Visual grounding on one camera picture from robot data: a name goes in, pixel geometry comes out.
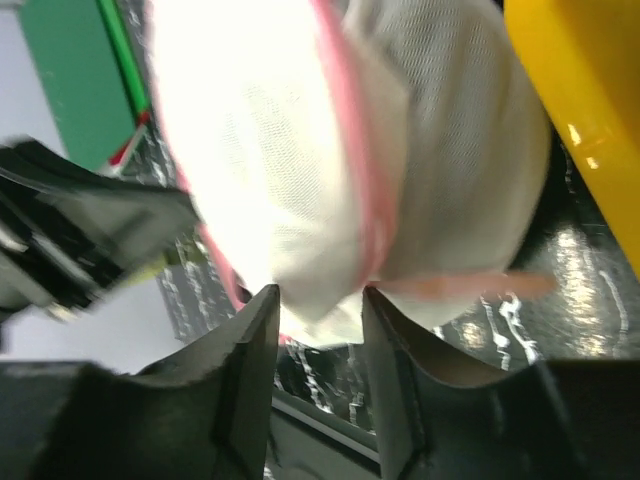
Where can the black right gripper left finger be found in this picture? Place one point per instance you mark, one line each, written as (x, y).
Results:
(200, 413)

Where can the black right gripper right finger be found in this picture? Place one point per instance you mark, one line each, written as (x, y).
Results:
(442, 414)

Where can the yellow plastic bin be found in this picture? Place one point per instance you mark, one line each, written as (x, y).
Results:
(583, 60)

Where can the green ring binder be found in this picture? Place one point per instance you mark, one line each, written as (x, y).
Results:
(91, 78)

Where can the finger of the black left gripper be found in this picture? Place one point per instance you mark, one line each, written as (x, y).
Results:
(110, 228)

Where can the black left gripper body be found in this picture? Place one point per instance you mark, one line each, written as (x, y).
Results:
(47, 260)

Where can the white pink mesh laundry bag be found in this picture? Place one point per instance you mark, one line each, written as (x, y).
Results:
(329, 146)

